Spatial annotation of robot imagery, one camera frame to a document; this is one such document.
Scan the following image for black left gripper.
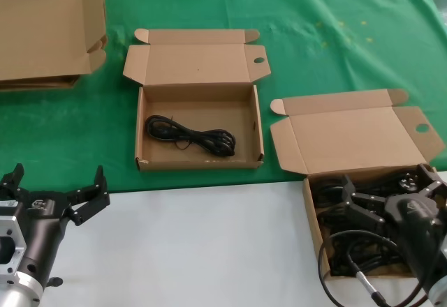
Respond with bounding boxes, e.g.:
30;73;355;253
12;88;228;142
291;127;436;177
0;163;111;283

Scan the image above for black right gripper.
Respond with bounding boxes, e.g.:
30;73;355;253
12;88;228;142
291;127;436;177
340;163;447;289

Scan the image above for black power cable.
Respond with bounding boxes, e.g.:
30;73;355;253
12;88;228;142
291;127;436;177
145;114;237;157

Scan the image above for open brown cardboard box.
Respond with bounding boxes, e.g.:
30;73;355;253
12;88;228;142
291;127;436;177
122;29;272;172
270;89;446;278

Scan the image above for stacked flat cardboard boxes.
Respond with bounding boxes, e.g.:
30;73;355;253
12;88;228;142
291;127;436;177
0;73;81;93

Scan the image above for green tablecloth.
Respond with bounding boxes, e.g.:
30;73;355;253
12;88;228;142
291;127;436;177
0;0;447;196

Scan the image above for stack of flat cardboard boxes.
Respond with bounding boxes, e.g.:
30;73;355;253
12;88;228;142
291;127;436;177
0;0;108;84

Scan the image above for silver metal camera bracket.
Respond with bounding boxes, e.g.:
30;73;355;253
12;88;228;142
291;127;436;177
0;215;28;276

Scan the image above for pile of black cables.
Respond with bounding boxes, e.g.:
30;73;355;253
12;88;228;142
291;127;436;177
309;170;437;276

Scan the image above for black cable with silver connector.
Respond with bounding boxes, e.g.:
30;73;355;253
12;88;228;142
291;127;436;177
317;230;430;307

